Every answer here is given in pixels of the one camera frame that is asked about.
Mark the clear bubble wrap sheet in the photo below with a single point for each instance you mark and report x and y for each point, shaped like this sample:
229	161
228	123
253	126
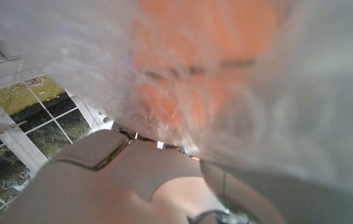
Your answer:
319	109

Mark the orange basketball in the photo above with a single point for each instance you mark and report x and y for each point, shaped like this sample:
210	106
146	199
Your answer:
207	40

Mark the printed window backdrop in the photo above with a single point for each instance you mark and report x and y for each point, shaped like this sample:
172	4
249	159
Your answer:
17	130

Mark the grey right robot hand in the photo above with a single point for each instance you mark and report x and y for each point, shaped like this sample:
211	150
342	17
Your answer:
101	186

